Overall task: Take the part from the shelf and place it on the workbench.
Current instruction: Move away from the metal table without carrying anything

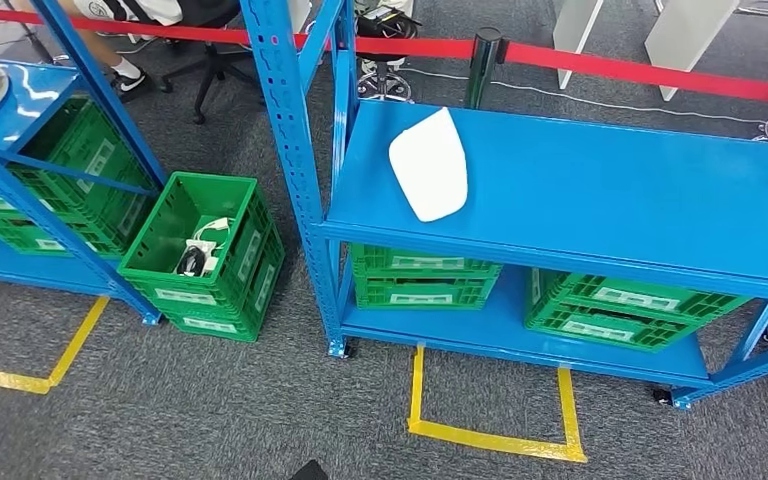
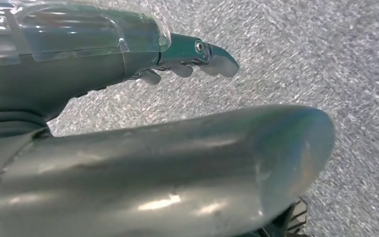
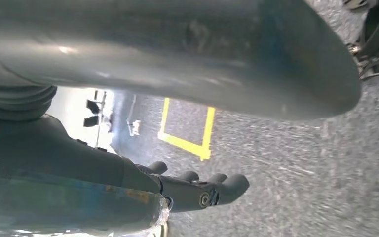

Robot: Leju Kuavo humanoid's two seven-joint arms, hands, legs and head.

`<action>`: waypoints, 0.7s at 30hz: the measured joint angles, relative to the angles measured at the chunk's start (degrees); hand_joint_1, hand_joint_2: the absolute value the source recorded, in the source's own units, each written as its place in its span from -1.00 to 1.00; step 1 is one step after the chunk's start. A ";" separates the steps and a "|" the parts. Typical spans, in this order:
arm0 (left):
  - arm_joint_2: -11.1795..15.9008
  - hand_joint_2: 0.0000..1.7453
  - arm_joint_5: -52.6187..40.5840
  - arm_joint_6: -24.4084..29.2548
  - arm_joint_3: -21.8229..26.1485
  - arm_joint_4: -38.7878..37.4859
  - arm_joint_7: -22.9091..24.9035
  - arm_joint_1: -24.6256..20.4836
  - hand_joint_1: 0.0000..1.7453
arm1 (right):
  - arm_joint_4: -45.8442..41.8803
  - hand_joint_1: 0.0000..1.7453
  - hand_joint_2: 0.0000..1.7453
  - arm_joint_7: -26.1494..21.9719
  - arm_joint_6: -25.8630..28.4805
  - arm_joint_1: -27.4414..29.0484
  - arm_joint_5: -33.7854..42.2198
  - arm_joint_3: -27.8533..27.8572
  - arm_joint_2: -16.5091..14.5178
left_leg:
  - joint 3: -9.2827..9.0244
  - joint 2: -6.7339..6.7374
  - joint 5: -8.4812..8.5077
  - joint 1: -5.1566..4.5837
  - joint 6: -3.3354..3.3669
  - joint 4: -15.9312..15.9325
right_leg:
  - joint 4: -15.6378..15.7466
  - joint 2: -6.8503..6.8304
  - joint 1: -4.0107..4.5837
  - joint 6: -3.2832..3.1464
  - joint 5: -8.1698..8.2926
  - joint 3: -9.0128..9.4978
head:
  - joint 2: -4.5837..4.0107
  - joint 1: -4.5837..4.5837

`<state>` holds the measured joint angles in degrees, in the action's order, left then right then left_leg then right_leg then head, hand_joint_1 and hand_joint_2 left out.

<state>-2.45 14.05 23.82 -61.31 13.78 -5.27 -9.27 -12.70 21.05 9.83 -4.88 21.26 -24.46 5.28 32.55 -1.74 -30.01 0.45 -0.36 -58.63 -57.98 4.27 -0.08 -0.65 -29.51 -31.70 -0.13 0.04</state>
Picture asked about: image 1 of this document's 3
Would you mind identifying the yellow floor tape square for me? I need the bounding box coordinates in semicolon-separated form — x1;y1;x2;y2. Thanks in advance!
0;274;112;397
407;343;589;465

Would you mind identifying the white plastic panel part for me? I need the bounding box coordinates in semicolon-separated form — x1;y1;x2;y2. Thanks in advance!
387;107;470;224

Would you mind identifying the red barrier belt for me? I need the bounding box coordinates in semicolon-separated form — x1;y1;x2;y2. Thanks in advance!
0;5;478;61
503;40;768;109

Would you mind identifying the open green plastic crate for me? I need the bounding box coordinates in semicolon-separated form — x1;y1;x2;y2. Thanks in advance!
117;170;286;318

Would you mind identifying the black stanchion post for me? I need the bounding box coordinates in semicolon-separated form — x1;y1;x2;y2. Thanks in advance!
463;26;510;111

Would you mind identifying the person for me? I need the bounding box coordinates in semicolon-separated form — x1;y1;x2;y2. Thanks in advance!
9;0;185;104

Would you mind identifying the black office chair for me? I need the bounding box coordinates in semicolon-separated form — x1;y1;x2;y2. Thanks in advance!
158;0;267;127

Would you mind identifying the bagged black cable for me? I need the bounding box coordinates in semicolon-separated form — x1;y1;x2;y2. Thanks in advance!
173;239;220;280

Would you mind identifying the white board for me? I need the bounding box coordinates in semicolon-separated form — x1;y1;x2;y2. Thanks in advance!
287;0;312;33

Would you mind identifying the white table leg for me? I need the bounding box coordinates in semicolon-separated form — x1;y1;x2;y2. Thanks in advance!
644;0;743;103
551;0;605;91

